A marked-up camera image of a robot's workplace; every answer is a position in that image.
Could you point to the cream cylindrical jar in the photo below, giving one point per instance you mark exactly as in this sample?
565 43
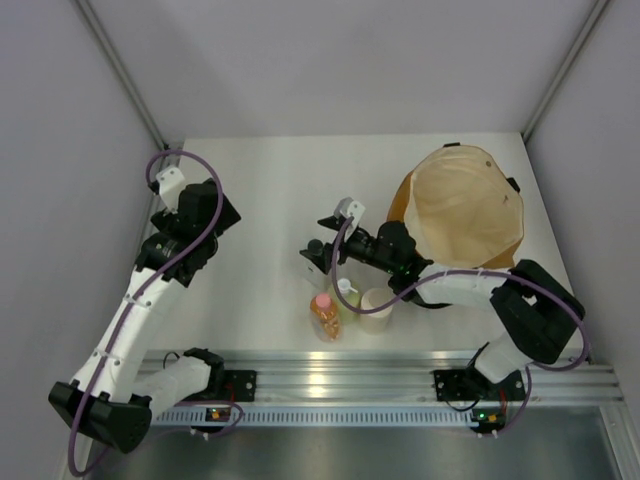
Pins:
375 321

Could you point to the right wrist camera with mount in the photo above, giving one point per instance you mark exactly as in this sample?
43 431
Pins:
348 208

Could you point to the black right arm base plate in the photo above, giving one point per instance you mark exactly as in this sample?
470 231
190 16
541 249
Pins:
468 385

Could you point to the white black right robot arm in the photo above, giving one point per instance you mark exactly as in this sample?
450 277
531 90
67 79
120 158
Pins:
538 314

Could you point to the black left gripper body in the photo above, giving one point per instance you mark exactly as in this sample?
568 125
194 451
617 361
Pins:
163 219

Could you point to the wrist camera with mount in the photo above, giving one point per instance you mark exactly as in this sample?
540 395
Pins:
348 208
168 185

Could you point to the grey slotted cable duct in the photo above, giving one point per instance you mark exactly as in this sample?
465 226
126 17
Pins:
262 416

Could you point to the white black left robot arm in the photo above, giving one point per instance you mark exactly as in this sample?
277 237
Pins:
104 401

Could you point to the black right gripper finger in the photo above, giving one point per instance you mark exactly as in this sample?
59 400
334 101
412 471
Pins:
319 254
347 224

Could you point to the aluminium rail frame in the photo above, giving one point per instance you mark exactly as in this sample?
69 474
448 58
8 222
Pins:
250 304

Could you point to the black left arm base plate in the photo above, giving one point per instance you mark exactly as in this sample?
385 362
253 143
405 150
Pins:
235 385

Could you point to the aluminium corner post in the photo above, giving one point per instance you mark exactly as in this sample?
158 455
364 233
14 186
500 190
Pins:
579 43
95 26

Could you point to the orange bottle with pink cap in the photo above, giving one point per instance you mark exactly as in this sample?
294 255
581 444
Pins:
325 318

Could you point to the tan canvas tote bag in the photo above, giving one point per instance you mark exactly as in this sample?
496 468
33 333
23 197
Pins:
461 209

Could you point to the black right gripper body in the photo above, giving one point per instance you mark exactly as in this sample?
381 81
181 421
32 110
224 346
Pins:
363 247

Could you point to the right aluminium corner post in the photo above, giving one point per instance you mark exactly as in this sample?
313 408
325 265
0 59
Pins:
579 43

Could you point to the green pump bottle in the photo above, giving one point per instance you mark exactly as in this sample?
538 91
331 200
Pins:
350 293

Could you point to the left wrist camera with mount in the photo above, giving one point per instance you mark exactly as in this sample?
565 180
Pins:
168 185

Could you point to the white bottle with black cap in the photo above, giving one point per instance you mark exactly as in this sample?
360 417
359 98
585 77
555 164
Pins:
313 275

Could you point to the left aluminium corner post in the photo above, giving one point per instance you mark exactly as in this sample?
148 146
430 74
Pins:
95 26

